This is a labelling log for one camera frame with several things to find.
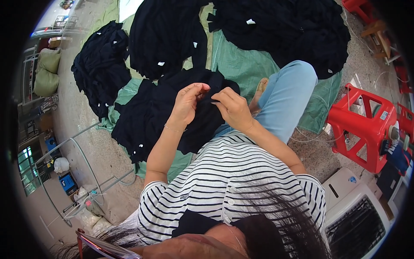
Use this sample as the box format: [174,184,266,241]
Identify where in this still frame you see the person's right hand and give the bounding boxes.
[211,87,257,133]

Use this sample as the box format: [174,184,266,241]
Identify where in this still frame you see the person's left hand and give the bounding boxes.
[167,82,211,127]

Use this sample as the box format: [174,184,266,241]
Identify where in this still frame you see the dark navy garment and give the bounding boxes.
[111,69,241,164]

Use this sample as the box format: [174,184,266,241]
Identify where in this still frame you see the green tarp sheet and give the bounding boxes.
[81,0,343,182]

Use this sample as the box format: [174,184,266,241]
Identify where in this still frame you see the person's legs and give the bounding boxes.
[213,60,319,145]

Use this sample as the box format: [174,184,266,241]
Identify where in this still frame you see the person's body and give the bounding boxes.
[52,131,331,259]

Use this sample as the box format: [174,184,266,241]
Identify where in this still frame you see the tall pile of navy garments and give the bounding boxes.
[128,0,210,80]

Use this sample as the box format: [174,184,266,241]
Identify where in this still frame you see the small pile of navy garments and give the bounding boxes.
[71,20,132,121]

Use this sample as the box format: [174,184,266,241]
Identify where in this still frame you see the large pile of navy garments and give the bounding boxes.
[207,0,352,80]

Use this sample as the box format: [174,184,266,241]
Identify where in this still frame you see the red plastic stool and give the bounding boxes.
[326,83,398,174]
[342,0,378,25]
[397,103,414,144]

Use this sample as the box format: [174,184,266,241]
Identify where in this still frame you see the white plastic bag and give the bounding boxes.
[53,157,70,174]

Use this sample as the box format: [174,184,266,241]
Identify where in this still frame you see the blue box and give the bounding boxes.
[58,172,79,195]

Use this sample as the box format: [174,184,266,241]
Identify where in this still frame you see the stack of green sacks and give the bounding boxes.
[33,47,62,98]

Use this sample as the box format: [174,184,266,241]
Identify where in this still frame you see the white air cooler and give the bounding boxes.
[321,167,397,259]

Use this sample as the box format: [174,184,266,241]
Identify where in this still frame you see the metal shelf rack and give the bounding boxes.
[18,45,41,107]

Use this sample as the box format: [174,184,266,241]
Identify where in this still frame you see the wooden stool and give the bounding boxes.
[359,20,392,59]

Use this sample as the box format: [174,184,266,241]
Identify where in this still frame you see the navy printed bag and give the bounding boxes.
[379,139,413,177]

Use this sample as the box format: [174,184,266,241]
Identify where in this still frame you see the thin silver bracelet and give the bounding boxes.
[164,123,188,133]

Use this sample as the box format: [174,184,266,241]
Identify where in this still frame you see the white cable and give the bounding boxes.
[289,126,345,144]

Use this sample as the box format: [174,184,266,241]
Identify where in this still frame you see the grey metal pipe frame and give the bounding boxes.
[32,121,137,228]

